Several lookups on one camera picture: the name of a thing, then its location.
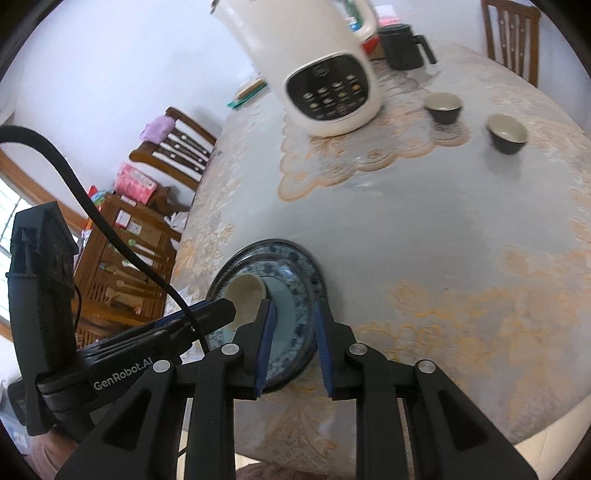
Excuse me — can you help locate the white plastic bag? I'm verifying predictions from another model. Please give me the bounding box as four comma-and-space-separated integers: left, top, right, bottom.
165, 209, 191, 232

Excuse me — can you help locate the blue floral ceramic plate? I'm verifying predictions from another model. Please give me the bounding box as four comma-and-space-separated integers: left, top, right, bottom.
217, 244, 320, 386
205, 238, 329, 394
226, 258, 308, 377

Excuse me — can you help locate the purple cloth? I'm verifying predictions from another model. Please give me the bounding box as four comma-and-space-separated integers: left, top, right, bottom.
141, 114, 176, 144

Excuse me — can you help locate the black pitcher with handle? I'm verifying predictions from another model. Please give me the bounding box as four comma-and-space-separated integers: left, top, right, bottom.
378, 23, 437, 71

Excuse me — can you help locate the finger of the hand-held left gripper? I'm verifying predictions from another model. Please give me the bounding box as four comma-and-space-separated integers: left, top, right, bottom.
154, 298, 236, 344

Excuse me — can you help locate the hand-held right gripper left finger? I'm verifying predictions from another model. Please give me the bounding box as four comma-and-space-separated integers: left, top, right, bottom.
55, 299, 279, 480

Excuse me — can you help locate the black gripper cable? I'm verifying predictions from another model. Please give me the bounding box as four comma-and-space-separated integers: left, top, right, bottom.
0, 124, 211, 359

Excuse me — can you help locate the white kitchen appliance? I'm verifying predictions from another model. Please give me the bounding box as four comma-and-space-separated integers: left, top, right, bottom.
210, 0, 385, 138

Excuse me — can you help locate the orange edged lace doily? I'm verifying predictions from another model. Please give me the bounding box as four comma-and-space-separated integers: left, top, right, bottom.
277, 55, 472, 204

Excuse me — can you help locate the wooden slatted chair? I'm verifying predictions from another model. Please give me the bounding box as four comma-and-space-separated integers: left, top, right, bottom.
73, 190, 182, 334
481, 0, 541, 87

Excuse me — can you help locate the wooden chair with purple cloth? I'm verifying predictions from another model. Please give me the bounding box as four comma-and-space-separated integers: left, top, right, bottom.
129, 106, 219, 193

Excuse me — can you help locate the green bottle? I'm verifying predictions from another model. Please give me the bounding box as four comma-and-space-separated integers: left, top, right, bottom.
344, 0, 366, 29

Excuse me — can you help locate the peach floral lace tablecloth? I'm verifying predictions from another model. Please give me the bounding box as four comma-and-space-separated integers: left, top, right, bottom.
172, 41, 591, 480

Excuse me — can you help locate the green paper packet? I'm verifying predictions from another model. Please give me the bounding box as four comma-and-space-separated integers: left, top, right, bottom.
226, 79, 269, 112

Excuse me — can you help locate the pink printed box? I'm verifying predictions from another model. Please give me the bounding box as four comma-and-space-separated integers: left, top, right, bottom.
114, 162, 158, 206

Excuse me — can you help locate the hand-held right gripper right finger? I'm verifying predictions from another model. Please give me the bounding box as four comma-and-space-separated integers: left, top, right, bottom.
313, 299, 542, 480

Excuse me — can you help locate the dark bowl with cream inside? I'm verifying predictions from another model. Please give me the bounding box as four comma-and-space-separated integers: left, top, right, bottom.
423, 92, 463, 126
223, 273, 269, 331
485, 113, 528, 155

